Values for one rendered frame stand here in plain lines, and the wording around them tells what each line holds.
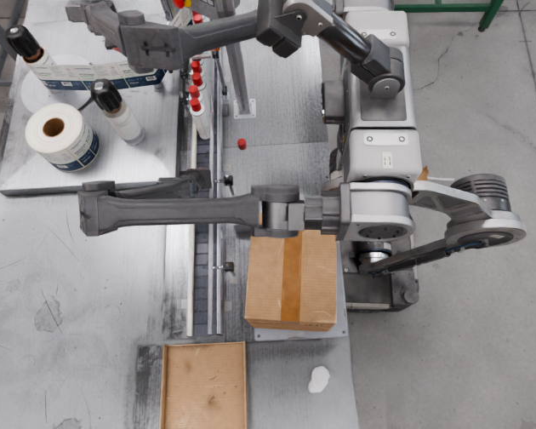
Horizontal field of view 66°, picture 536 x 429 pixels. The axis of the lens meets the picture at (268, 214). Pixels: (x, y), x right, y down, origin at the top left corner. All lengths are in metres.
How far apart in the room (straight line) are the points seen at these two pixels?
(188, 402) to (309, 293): 0.55
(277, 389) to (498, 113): 2.19
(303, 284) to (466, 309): 1.42
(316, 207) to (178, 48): 0.40
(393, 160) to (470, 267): 1.72
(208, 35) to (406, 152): 0.45
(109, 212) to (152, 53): 0.32
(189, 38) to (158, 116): 0.85
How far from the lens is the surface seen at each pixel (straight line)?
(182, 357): 1.44
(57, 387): 1.59
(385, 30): 0.99
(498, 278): 2.52
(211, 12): 1.34
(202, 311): 1.39
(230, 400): 1.41
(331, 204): 0.80
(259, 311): 1.12
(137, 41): 0.90
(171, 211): 0.81
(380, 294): 2.06
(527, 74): 3.21
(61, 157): 1.62
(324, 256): 1.15
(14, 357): 1.67
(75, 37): 2.09
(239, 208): 0.81
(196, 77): 1.50
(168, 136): 1.64
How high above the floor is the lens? 2.23
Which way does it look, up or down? 70 degrees down
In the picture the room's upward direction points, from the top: 9 degrees counter-clockwise
